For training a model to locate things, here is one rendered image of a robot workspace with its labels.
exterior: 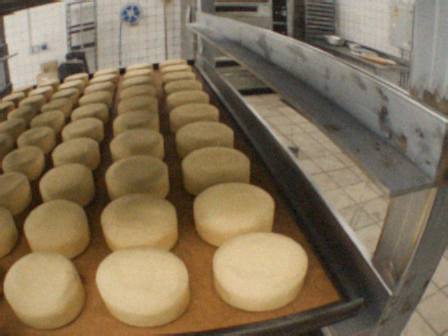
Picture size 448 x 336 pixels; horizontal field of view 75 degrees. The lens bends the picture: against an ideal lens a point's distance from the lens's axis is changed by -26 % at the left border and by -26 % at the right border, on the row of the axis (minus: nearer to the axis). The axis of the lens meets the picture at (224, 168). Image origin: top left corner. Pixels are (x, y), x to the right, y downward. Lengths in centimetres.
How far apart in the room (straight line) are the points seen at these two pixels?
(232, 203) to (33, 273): 14
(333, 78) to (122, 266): 15
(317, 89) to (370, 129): 6
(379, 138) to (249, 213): 10
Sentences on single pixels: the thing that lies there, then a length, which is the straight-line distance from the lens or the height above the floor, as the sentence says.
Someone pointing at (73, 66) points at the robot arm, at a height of 137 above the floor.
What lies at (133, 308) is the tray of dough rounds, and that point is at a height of 151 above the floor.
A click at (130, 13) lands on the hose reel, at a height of 145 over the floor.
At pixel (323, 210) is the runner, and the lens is 24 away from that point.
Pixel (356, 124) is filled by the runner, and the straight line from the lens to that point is 18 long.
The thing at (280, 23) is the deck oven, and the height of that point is 120.
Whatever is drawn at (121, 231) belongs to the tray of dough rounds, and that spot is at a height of 151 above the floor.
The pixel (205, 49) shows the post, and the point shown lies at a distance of 71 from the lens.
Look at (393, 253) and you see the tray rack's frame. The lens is 18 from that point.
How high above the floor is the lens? 164
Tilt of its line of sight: 28 degrees down
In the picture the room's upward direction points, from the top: 1 degrees counter-clockwise
